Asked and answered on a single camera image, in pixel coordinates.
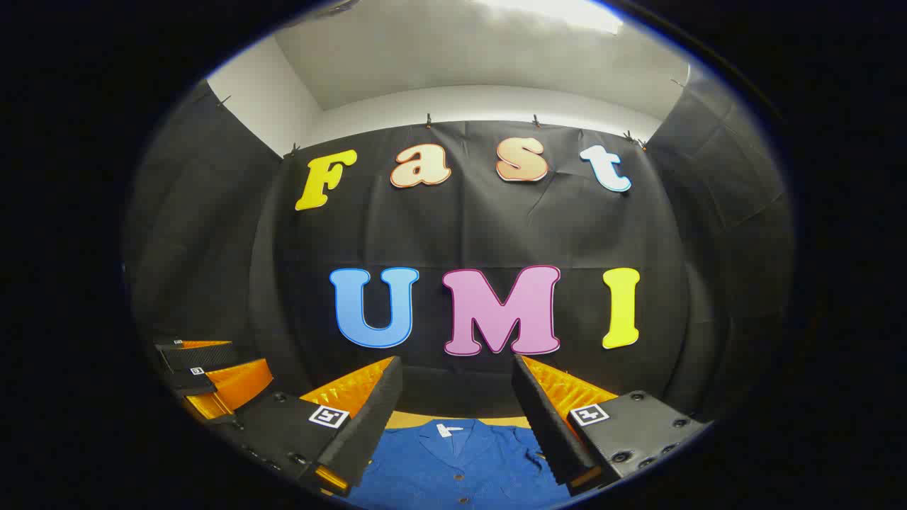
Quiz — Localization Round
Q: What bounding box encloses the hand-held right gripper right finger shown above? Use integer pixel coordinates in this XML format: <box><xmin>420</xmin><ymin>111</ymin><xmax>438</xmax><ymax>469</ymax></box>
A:
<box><xmin>512</xmin><ymin>354</ymin><xmax>711</xmax><ymax>497</ymax></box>

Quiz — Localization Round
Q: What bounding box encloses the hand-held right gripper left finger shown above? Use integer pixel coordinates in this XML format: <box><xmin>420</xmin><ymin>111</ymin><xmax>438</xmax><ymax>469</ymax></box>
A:
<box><xmin>209</xmin><ymin>356</ymin><xmax>405</xmax><ymax>497</ymax></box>

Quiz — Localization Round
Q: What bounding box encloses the blue button shirt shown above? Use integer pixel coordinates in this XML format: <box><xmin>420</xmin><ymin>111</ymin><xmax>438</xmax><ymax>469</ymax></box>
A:
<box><xmin>340</xmin><ymin>418</ymin><xmax>575</xmax><ymax>509</ymax></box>

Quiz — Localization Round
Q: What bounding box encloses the black backdrop cloth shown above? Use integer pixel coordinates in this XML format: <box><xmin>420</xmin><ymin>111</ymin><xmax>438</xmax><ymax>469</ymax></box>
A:
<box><xmin>124</xmin><ymin>64</ymin><xmax>794</xmax><ymax>426</ymax></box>

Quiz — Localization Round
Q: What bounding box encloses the row of small cloth clips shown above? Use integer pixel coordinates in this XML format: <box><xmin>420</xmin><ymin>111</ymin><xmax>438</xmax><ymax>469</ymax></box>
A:
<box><xmin>216</xmin><ymin>96</ymin><xmax>685</xmax><ymax>153</ymax></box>

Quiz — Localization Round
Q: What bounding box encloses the bright ceiling light panel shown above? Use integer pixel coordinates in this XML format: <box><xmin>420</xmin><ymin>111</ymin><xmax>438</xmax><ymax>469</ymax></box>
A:
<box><xmin>475</xmin><ymin>0</ymin><xmax>624</xmax><ymax>35</ymax></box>

